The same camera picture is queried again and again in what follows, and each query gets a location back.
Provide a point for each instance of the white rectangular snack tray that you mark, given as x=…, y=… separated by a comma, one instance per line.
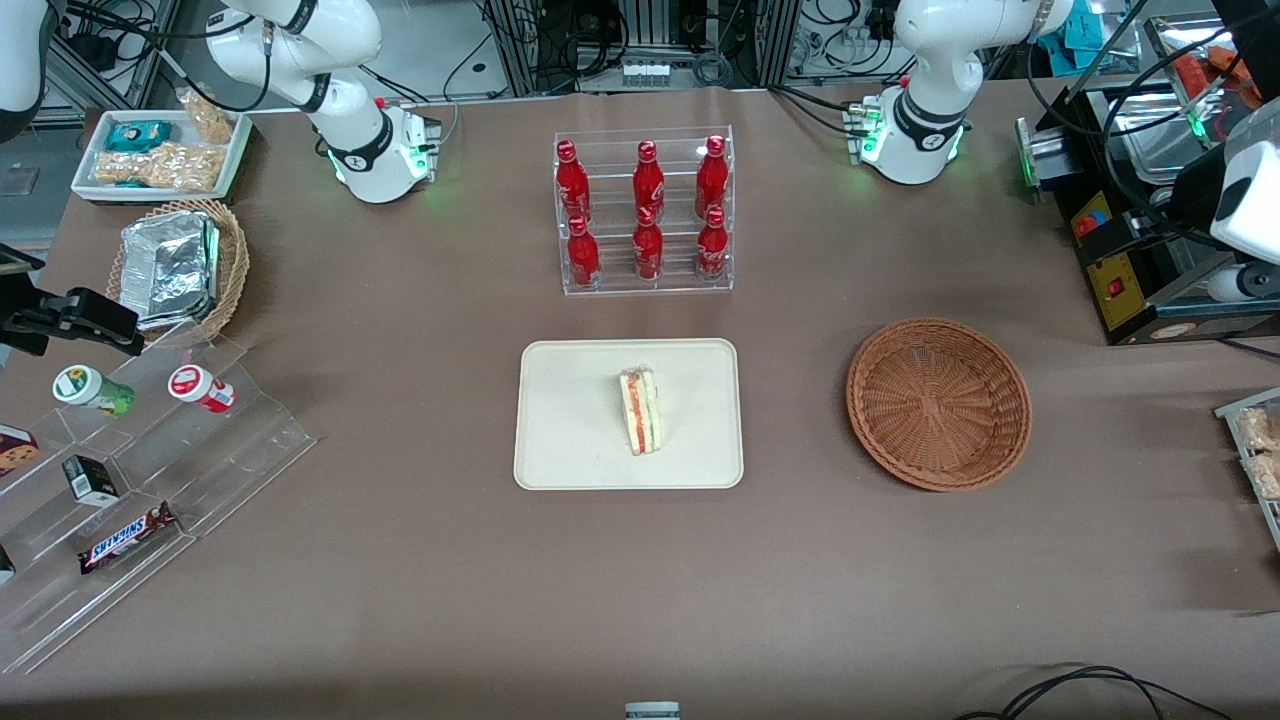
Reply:
x=95, y=190

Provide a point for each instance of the large clear peanut bag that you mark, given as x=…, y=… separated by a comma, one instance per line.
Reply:
x=160, y=167

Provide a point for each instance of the teal paper box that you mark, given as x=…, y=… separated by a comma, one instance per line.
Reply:
x=1072, y=35

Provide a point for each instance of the brown cookie box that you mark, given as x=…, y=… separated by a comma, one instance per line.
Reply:
x=16, y=450

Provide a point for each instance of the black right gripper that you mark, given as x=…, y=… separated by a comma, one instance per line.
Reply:
x=22, y=312

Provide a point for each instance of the orange red food pack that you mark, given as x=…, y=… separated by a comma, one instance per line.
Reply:
x=1195, y=72

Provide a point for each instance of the black yellow control box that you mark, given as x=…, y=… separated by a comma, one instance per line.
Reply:
x=1125, y=290

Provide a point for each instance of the Snickers chocolate bar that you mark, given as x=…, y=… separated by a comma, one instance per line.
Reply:
x=128, y=538

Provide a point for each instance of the triangular sandwich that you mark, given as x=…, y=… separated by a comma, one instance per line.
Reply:
x=642, y=412

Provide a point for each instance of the clear acrylic bottle rack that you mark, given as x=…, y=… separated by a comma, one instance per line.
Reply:
x=642, y=285

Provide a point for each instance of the small grey white device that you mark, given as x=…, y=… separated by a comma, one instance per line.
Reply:
x=652, y=711

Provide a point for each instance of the clear acrylic stepped stand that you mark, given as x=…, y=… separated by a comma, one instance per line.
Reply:
x=230, y=440

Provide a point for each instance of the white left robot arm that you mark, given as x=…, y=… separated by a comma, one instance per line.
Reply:
x=922, y=60

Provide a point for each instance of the teal snack packet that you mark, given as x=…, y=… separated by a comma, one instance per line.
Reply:
x=138, y=135

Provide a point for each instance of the brown wicker basket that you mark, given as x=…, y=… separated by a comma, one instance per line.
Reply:
x=938, y=405

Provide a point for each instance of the silver foil pack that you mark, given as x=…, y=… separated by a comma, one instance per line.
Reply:
x=170, y=268

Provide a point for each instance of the small black carton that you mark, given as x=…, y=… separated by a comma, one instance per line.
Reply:
x=92, y=480

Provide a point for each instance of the silver metal tray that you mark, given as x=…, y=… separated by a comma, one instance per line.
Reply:
x=1150, y=140

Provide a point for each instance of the red cola bottle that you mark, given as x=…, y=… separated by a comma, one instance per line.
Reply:
x=571, y=180
x=711, y=175
x=647, y=252
x=648, y=180
x=583, y=258
x=712, y=250

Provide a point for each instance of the green lid yogurt cup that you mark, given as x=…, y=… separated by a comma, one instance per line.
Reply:
x=88, y=388

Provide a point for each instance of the red lid yogurt cup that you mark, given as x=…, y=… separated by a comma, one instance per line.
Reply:
x=198, y=386

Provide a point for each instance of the small clear snack bag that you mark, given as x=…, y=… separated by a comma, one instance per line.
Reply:
x=210, y=118

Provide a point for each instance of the light wicker basket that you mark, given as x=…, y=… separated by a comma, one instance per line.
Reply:
x=232, y=265

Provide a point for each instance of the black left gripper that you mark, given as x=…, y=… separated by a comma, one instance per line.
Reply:
x=1192, y=197

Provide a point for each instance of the silver bracket with green light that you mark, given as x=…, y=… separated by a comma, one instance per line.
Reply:
x=1040, y=160

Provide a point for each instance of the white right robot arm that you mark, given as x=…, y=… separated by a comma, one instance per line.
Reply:
x=300, y=50

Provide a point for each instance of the cream plastic tray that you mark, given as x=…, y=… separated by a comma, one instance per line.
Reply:
x=570, y=415

